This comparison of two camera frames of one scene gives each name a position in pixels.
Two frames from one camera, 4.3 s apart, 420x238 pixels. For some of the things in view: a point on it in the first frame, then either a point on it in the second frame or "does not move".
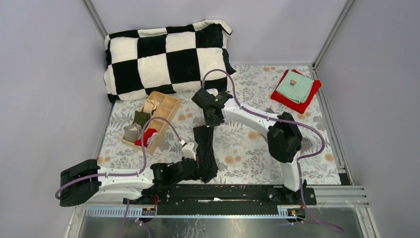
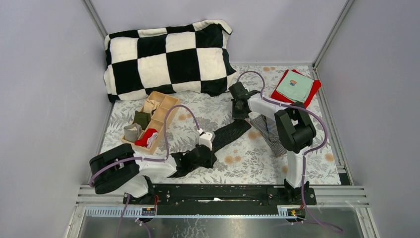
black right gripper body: [211, 122] to [237, 113]
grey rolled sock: [132, 132] does not move
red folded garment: [316, 86] does not move
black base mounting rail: [184, 200] does not move
